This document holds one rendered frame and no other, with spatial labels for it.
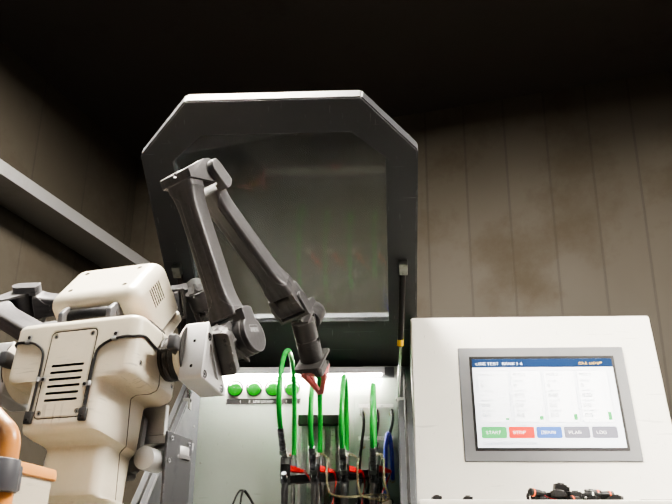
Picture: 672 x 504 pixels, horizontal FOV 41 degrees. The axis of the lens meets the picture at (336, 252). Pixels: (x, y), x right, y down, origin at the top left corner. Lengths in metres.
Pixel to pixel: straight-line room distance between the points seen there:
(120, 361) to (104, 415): 0.10
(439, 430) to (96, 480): 1.12
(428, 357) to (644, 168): 2.03
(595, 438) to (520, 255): 1.82
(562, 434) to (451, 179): 2.17
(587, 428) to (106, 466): 1.37
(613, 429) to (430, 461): 0.50
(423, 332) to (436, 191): 1.88
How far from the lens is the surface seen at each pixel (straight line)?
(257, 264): 2.03
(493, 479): 2.46
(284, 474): 2.45
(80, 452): 1.72
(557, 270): 4.18
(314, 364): 2.14
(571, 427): 2.55
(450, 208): 4.39
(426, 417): 2.52
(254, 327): 1.82
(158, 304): 1.81
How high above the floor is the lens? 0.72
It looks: 22 degrees up
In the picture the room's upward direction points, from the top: 1 degrees clockwise
